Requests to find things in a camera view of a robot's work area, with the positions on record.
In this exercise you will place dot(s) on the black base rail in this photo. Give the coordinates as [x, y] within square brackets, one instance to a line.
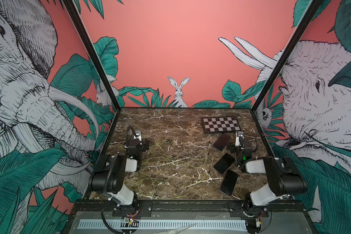
[145, 208]

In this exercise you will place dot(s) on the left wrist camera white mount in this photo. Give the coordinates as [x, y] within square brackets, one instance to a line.
[138, 135]

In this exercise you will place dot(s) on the right black corner post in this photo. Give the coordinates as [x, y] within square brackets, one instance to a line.
[299, 31]

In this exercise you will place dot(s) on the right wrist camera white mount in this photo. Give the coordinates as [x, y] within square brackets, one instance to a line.
[239, 139]

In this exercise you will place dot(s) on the black white chessboard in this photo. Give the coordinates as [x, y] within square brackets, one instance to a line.
[220, 125]

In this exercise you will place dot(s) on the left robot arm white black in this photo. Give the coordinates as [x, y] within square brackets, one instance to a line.
[108, 178]

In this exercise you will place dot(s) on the blue edged smartphone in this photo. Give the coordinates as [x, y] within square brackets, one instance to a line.
[221, 142]

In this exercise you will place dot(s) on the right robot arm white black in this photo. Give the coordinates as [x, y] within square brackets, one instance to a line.
[284, 180]

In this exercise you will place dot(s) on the black corner post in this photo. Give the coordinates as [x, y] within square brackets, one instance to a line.
[299, 31]
[77, 21]

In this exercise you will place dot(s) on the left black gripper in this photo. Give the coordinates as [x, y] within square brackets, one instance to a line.
[144, 146]

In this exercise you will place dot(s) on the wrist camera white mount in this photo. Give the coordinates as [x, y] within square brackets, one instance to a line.
[138, 135]
[239, 139]

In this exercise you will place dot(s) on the pink edged smartphone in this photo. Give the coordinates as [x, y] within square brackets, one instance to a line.
[228, 184]

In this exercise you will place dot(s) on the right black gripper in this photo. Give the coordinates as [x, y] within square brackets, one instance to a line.
[249, 142]

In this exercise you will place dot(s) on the black smartphone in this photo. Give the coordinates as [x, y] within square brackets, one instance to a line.
[224, 163]

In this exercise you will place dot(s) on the left black corner post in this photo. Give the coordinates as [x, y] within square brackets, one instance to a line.
[77, 21]

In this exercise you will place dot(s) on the white vented strip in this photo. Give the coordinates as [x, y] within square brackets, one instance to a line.
[163, 224]

